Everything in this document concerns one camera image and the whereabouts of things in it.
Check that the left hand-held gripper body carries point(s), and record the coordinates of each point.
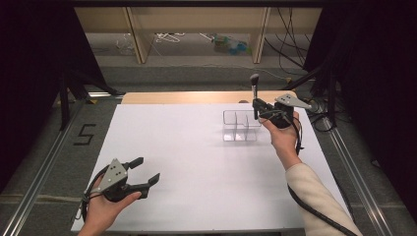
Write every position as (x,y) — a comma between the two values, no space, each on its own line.
(112,177)

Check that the person's right hand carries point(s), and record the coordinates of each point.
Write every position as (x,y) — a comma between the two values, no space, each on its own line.
(283,141)

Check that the colourful plastic bag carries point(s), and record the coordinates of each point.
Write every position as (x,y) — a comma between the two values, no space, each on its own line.
(231,45)

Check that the long metal floor rail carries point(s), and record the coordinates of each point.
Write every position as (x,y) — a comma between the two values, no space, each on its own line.
(32,193)
(360,187)

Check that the black stand legs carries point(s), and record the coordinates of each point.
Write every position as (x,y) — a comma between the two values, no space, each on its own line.
(64,105)
(331,98)

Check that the clear acrylic organizer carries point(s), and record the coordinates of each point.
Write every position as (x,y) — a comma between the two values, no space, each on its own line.
(236,126)

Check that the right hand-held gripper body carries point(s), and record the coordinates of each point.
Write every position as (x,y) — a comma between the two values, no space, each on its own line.
(282,114)

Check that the short metal rail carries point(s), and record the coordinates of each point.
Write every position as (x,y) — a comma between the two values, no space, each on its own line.
(101,95)

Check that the dark curtain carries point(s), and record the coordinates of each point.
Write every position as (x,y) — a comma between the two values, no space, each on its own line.
(26,82)
(377,82)

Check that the light wooden shelf unit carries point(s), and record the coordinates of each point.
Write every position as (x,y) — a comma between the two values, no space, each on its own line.
(137,39)

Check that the person's left hand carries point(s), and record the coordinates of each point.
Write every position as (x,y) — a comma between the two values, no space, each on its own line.
(102,213)

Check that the white table sheet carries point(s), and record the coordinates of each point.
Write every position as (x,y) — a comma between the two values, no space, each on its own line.
(180,137)

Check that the clear plastic wrap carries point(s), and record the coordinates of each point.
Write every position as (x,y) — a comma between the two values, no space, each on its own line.
(125,44)

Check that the black makeup brush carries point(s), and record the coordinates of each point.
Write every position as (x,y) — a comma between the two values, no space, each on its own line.
(254,80)

